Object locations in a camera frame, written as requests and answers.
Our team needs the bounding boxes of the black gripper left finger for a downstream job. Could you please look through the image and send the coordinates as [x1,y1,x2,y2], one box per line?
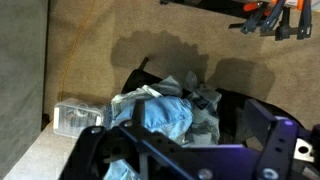
[59,98,174,180]

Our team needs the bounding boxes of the grey denim jeans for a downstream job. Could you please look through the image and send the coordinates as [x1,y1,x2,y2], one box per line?
[181,70,223,147]

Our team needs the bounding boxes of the thin yellow cord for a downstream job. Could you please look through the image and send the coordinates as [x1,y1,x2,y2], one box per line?
[59,0,98,101]

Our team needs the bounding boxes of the clear plastic storage box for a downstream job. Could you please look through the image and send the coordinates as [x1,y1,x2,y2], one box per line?
[53,97,105,139]

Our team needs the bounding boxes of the black mesh laundry basket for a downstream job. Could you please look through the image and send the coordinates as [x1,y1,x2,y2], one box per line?
[121,57,162,95]

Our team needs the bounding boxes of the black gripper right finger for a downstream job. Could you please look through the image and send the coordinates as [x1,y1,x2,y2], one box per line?
[243,99,320,180]

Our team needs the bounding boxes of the light washed denim jeans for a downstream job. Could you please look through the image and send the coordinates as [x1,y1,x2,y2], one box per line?
[105,75,185,129]

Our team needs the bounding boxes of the black orange bar clamp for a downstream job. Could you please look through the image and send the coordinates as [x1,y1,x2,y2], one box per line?
[229,1,270,35]
[295,0,314,40]
[260,0,298,42]

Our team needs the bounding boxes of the blue denim trousers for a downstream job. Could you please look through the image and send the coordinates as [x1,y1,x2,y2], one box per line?
[104,95,195,180]

